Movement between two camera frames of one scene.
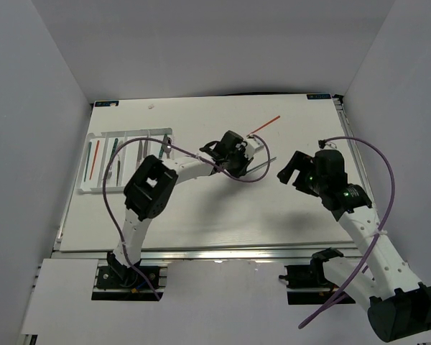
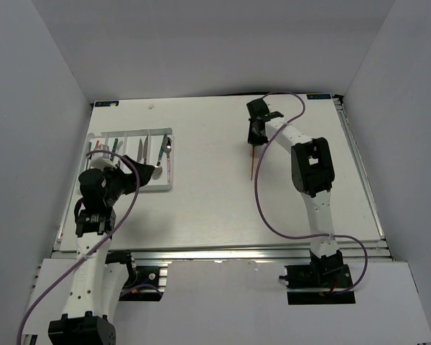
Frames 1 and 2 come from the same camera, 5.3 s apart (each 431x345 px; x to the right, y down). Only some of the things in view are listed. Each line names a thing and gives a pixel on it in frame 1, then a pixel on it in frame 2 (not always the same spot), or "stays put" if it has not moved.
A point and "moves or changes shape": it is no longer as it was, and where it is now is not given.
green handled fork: (112, 154) stays put
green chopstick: (87, 160) stays put
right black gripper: (299, 162) to (253, 140)
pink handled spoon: (168, 146) stays put
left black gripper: (246, 157) to (130, 180)
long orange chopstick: (266, 123) moves or changes shape
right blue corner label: (319, 96) stays put
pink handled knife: (140, 151) stays put
